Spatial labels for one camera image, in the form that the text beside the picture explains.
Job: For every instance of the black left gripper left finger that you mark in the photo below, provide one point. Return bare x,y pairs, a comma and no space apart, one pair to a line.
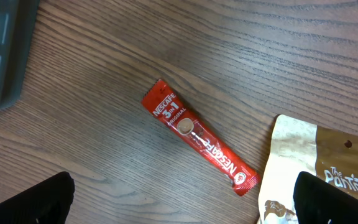
44,203

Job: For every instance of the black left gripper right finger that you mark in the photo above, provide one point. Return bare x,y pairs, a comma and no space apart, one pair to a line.
317,202

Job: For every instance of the clear brown snack bag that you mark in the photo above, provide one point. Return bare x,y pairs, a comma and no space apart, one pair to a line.
298,146

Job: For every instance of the red snack bar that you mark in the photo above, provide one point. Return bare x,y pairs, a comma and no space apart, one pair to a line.
166,106

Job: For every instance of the grey plastic mesh basket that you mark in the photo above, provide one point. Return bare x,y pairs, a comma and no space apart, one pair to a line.
17,22

